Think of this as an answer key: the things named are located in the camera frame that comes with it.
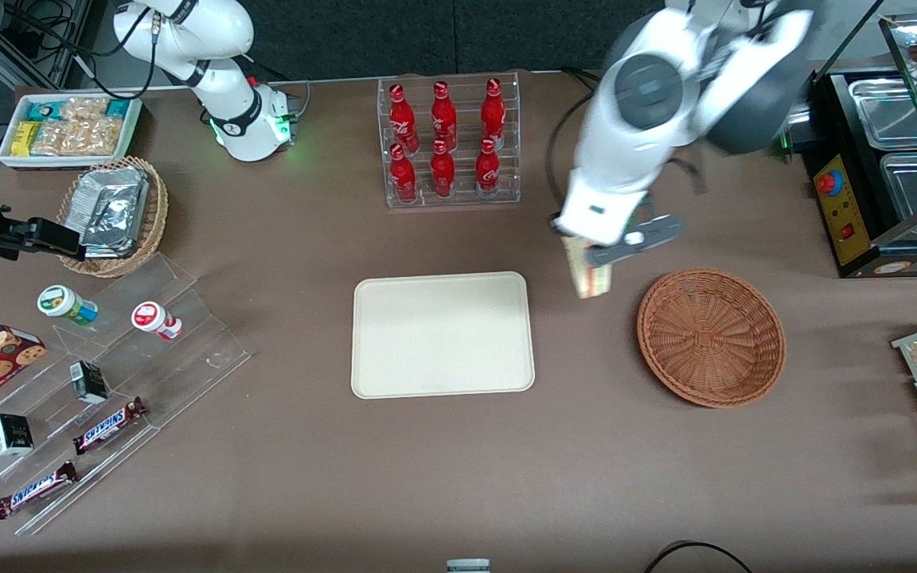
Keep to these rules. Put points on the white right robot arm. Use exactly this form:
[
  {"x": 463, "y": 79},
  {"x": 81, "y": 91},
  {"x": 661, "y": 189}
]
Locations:
[{"x": 212, "y": 48}]

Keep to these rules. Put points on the beige plastic tray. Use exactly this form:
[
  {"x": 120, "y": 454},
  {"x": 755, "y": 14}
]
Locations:
[{"x": 442, "y": 334}]

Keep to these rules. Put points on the brown Snickers bar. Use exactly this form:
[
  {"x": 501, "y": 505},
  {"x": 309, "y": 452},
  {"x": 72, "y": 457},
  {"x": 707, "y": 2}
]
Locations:
[
  {"x": 35, "y": 489},
  {"x": 108, "y": 426}
]

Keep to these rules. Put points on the clear acrylic bottle rack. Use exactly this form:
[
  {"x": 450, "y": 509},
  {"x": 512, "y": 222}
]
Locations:
[{"x": 462, "y": 203}]

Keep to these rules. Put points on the dark equipment rack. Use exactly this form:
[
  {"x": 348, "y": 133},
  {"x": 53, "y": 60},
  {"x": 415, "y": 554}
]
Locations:
[{"x": 44, "y": 48}]

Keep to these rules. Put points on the green lid snack cup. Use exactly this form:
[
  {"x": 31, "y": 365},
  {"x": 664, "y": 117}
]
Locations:
[{"x": 64, "y": 304}]

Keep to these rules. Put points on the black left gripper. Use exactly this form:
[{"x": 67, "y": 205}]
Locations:
[{"x": 554, "y": 218}]

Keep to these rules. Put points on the black food warmer cabinet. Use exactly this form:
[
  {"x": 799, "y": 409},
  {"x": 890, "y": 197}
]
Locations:
[{"x": 837, "y": 223}]

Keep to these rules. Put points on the small black box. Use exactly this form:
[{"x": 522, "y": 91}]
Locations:
[
  {"x": 11, "y": 434},
  {"x": 89, "y": 382}
]

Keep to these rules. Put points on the light wicker basket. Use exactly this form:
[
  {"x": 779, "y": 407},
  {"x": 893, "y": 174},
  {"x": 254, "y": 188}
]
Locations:
[{"x": 154, "y": 215}]

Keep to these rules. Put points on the small grey box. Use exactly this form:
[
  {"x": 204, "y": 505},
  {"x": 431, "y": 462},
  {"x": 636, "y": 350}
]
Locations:
[{"x": 468, "y": 566}]

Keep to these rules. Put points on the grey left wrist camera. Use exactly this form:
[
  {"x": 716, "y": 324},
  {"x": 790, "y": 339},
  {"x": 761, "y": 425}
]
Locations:
[{"x": 634, "y": 237}]

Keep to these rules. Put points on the clear acrylic stepped display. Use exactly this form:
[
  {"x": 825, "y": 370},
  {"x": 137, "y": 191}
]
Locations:
[{"x": 188, "y": 350}]

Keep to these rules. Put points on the teal snack pack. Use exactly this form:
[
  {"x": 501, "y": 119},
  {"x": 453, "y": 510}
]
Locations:
[
  {"x": 40, "y": 111},
  {"x": 118, "y": 108}
]

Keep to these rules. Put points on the white rectangular snack tray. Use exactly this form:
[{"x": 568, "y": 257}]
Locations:
[{"x": 9, "y": 155}]

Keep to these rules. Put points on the yellow snack bar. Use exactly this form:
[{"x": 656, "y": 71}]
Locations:
[{"x": 25, "y": 139}]

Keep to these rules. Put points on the brown round wicker basket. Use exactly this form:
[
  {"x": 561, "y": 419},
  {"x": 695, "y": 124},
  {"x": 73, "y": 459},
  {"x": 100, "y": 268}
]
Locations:
[{"x": 709, "y": 338}]

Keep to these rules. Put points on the triangular sandwich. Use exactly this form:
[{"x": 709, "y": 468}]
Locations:
[{"x": 590, "y": 280}]

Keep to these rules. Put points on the silver foil pack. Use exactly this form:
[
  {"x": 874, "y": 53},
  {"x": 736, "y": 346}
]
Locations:
[
  {"x": 112, "y": 227},
  {"x": 108, "y": 185}
]

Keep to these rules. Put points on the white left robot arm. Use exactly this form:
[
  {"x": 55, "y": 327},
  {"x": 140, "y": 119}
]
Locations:
[{"x": 649, "y": 87}]

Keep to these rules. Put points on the red lid snack cup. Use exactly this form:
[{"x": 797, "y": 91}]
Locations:
[{"x": 154, "y": 318}]

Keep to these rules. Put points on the clear bag of crackers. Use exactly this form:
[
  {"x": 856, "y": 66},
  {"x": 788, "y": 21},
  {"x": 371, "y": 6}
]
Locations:
[
  {"x": 52, "y": 139},
  {"x": 84, "y": 109},
  {"x": 99, "y": 137}
]

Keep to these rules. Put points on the red cola bottle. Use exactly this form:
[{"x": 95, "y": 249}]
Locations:
[
  {"x": 403, "y": 119},
  {"x": 488, "y": 173},
  {"x": 444, "y": 115},
  {"x": 442, "y": 175},
  {"x": 493, "y": 111},
  {"x": 403, "y": 179}
]

